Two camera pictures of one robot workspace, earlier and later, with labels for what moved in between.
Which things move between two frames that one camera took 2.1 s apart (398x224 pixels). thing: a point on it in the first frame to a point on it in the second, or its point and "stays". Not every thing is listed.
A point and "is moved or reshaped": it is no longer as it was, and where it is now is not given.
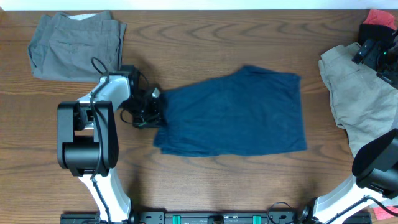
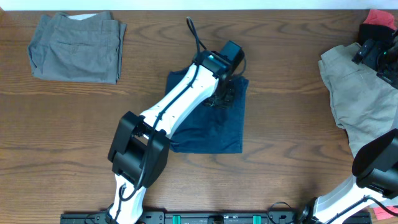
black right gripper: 376,49 stays
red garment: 375,16 stays
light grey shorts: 365,106 stays
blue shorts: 245,111 is moved or reshaped
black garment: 374,32 stays
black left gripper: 155,118 to 227,104
